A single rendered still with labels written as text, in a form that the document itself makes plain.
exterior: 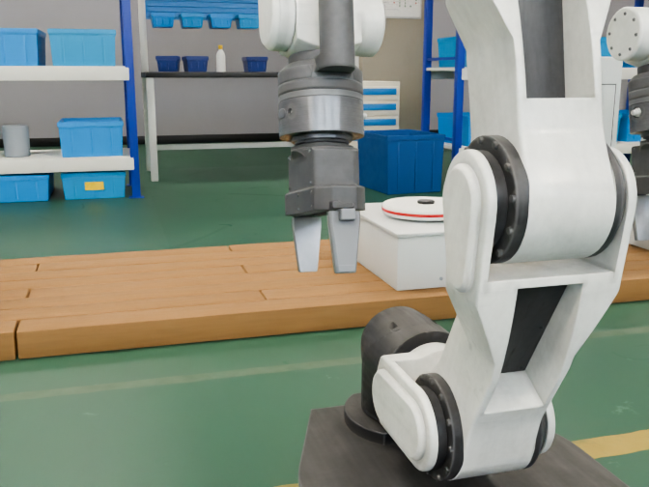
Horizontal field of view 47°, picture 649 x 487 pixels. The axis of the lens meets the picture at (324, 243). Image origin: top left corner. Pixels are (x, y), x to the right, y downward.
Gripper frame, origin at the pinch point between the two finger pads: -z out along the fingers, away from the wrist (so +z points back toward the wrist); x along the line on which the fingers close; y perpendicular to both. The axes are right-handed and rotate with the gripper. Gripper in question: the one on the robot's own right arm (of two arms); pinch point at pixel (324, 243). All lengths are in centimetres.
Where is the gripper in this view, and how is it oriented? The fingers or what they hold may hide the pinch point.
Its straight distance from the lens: 78.1
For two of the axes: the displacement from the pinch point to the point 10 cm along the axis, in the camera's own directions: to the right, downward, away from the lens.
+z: -0.3, -10.0, 0.1
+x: 3.6, -0.2, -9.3
